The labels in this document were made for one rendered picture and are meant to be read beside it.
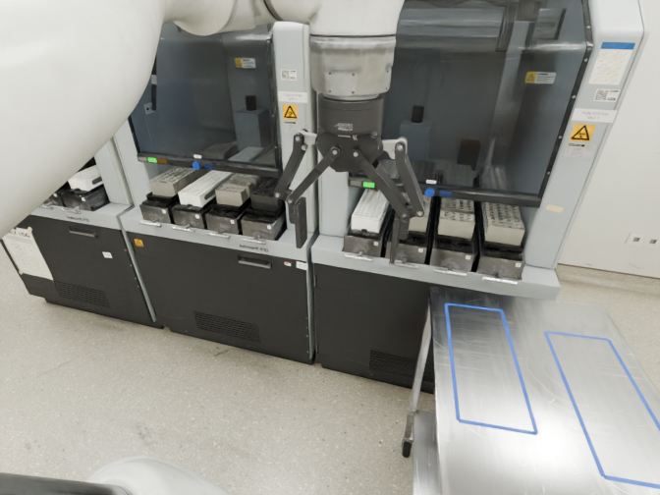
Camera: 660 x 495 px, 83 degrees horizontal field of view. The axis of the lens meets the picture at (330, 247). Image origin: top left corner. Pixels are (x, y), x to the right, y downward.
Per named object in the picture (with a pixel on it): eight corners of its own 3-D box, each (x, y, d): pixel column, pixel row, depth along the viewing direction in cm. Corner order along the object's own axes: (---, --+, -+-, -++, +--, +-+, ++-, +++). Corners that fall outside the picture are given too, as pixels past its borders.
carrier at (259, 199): (281, 209, 145) (279, 195, 142) (279, 211, 144) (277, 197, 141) (253, 205, 148) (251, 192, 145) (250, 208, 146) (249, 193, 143)
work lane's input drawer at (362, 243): (376, 181, 191) (377, 164, 186) (404, 184, 188) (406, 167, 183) (339, 258, 132) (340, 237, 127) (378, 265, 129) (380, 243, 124)
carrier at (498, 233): (520, 243, 125) (524, 227, 122) (521, 246, 123) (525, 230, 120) (482, 237, 128) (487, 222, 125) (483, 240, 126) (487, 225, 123)
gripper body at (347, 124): (303, 96, 40) (306, 178, 45) (382, 101, 38) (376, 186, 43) (324, 84, 46) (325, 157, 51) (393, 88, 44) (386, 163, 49)
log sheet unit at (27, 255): (20, 274, 205) (-13, 216, 186) (59, 283, 198) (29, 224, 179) (15, 277, 203) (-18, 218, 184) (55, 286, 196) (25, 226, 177)
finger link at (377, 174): (355, 144, 47) (363, 137, 47) (407, 210, 50) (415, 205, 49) (347, 154, 44) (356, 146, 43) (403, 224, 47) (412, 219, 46)
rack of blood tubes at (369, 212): (367, 197, 159) (367, 184, 155) (391, 200, 156) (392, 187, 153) (351, 231, 135) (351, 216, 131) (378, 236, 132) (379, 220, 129)
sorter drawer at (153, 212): (226, 164, 211) (223, 148, 206) (247, 166, 208) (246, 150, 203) (136, 225, 153) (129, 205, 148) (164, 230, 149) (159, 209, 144)
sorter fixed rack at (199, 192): (218, 179, 175) (216, 166, 172) (238, 182, 173) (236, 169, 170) (180, 206, 151) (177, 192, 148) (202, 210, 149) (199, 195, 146)
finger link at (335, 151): (343, 153, 44) (334, 144, 44) (289, 209, 51) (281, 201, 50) (351, 143, 48) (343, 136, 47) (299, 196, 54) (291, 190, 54)
